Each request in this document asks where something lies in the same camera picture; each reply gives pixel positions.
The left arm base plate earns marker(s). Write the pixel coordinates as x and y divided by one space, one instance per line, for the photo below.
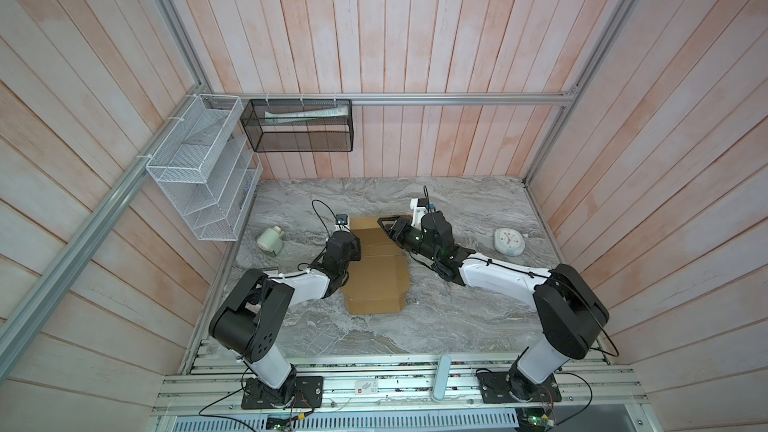
297 391

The white tape roll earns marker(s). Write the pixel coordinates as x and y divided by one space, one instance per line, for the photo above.
270 241

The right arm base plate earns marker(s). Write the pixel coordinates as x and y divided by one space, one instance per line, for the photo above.
505 387

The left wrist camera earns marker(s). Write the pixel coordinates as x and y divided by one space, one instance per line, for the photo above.
341 223

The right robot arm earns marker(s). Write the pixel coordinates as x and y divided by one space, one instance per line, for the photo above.
570 313

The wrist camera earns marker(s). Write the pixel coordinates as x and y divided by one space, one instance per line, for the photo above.
419 208
341 223

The paper sheet in basket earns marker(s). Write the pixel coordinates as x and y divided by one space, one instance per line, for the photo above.
322 116

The aluminium front rail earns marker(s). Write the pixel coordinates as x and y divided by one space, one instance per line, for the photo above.
405 380

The aluminium wall frame bar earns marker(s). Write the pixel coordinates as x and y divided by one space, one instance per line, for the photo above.
423 99

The white wire mesh shelf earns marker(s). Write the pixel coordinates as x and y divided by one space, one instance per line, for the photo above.
205 167

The white label tag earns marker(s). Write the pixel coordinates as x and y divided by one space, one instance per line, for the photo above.
367 386

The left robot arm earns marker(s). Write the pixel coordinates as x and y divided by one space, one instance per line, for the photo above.
250 318

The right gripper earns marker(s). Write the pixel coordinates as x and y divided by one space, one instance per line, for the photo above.
403 224

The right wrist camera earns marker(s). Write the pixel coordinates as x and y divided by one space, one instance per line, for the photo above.
419 208

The black mesh basket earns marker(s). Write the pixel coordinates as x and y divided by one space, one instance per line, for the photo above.
296 138

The brown cardboard box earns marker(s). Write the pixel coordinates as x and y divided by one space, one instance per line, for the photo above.
379 282

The white round clock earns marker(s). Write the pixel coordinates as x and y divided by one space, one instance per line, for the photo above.
509 242

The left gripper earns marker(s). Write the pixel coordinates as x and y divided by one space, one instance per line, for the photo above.
356 256

